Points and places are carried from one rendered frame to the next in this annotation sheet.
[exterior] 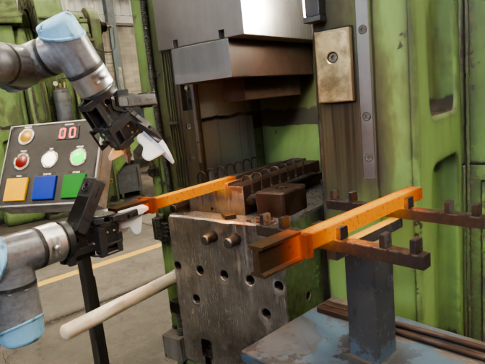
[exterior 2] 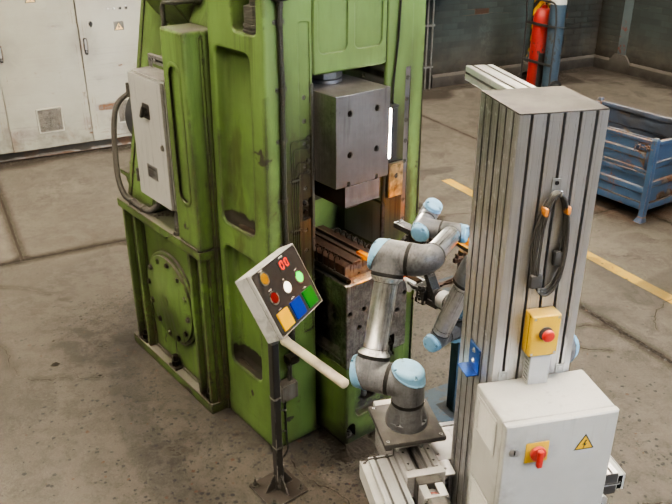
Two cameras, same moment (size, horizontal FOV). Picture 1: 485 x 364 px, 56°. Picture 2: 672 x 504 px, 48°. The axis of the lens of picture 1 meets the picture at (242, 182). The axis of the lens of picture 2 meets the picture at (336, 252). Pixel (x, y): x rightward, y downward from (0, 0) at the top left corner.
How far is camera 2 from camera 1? 3.48 m
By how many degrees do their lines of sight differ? 74
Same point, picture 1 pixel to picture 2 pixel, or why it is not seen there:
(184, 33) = (355, 177)
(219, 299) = not seen: hidden behind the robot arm
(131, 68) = not seen: outside the picture
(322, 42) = (393, 169)
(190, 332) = (352, 350)
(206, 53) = (367, 187)
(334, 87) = (396, 189)
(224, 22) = (378, 169)
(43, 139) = (274, 275)
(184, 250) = (356, 302)
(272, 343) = not seen: hidden behind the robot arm
